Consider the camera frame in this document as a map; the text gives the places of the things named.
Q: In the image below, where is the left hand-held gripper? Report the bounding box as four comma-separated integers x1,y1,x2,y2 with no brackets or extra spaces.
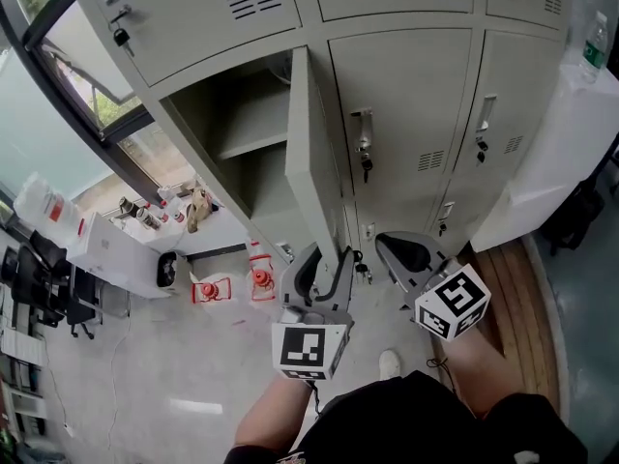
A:
271,243,357,382

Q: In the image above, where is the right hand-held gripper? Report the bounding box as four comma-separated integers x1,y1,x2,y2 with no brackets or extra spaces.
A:
374,230,492,344

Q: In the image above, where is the grey locker door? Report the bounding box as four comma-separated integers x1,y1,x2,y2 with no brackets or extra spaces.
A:
283,44,352,265

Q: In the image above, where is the grey metal locker cabinet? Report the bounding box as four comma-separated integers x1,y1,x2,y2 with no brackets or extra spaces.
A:
65,0,576,279

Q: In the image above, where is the person's right forearm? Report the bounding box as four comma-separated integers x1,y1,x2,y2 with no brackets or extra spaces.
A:
433,330,521,421

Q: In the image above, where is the person's left forearm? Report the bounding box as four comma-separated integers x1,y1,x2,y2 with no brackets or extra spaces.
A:
234,372,321,453

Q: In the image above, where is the grey metal shelf rack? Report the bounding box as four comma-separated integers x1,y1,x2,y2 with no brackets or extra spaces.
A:
0,326,49,437

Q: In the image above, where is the clear water jug red cap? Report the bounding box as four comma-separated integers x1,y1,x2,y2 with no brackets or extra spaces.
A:
189,272,239,319
244,239,282,308

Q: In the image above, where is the person's white shoe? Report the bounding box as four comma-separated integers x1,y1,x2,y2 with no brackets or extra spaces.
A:
377,349,403,382

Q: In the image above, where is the wooden step platform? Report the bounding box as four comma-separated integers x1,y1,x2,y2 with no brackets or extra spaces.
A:
471,237,566,418

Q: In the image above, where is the white trash bin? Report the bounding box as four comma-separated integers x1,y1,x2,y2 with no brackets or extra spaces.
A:
155,249,191,290

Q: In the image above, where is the beige cloth bundle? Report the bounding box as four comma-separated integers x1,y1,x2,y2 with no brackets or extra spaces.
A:
185,186,215,235

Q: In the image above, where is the person's black t-shirt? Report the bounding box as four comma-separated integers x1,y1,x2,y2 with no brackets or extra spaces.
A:
223,368,590,464

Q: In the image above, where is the black bag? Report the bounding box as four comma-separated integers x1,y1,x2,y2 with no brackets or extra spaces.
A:
537,179,606,256

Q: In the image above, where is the patterned drink can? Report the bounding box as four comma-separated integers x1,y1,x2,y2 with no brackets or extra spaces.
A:
135,206,164,232

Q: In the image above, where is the white partition ledge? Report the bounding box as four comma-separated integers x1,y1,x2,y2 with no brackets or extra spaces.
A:
470,60,619,255

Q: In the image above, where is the black drink bottle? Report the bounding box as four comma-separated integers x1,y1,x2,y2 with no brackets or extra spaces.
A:
117,194,141,218

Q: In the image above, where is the black office chair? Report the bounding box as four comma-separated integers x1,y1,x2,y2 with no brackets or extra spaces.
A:
0,229,72,329
65,263,106,341

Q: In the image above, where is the clear plastic water bottle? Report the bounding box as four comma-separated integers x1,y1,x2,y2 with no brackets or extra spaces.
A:
577,11,609,84

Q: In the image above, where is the large water jug red label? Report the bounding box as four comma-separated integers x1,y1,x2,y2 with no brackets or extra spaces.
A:
13,170,84,235

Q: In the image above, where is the black framed window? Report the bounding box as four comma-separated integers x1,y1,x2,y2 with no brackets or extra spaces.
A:
0,0,207,197

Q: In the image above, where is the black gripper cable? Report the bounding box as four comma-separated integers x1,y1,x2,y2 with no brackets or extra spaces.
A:
426,357,459,398
308,379,324,418

